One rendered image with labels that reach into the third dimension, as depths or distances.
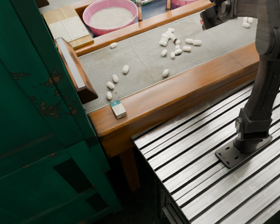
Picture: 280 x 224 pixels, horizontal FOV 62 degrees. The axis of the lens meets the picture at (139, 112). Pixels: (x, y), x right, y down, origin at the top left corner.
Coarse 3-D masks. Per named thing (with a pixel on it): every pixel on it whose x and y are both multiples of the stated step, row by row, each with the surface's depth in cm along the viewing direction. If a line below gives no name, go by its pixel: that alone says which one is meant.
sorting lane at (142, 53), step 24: (168, 24) 108; (192, 24) 107; (240, 24) 104; (120, 48) 100; (144, 48) 99; (168, 48) 98; (192, 48) 97; (216, 48) 96; (96, 72) 93; (120, 72) 92; (144, 72) 91; (120, 96) 85
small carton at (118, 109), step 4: (116, 100) 78; (112, 104) 77; (116, 104) 77; (120, 104) 77; (112, 108) 77; (116, 108) 76; (120, 108) 76; (124, 108) 76; (116, 112) 75; (120, 112) 75; (124, 112) 75; (116, 116) 76; (120, 116) 76
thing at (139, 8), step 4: (136, 0) 100; (140, 0) 100; (144, 0) 101; (148, 0) 102; (152, 0) 103; (168, 0) 106; (136, 4) 102; (140, 4) 101; (168, 4) 108; (140, 8) 103; (168, 8) 110; (140, 12) 104; (140, 16) 106; (140, 20) 107
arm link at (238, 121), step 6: (240, 120) 68; (240, 126) 68; (240, 132) 69; (252, 132) 71; (258, 132) 71; (264, 132) 70; (240, 138) 70; (246, 138) 70; (252, 138) 70; (258, 138) 70; (264, 138) 70
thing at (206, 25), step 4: (200, 12) 85; (204, 12) 85; (216, 12) 81; (200, 16) 86; (204, 16) 85; (216, 16) 81; (204, 20) 85; (208, 20) 86; (212, 20) 84; (216, 20) 83; (220, 20) 81; (204, 24) 86; (208, 24) 86; (212, 24) 86; (216, 24) 87; (204, 28) 87; (208, 28) 86
